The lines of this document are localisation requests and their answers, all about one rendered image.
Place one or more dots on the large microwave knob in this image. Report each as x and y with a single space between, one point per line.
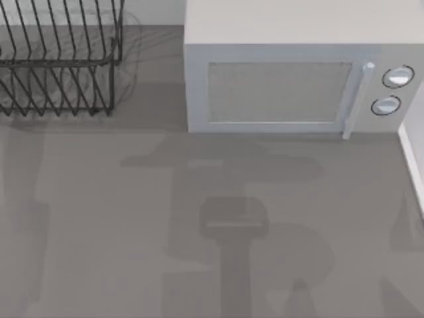
397 77

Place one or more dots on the pale microwave oven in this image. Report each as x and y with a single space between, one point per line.
265 23

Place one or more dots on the microwave oven door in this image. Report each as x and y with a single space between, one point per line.
278 92

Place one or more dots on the small microwave knob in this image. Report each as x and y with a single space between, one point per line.
385 105

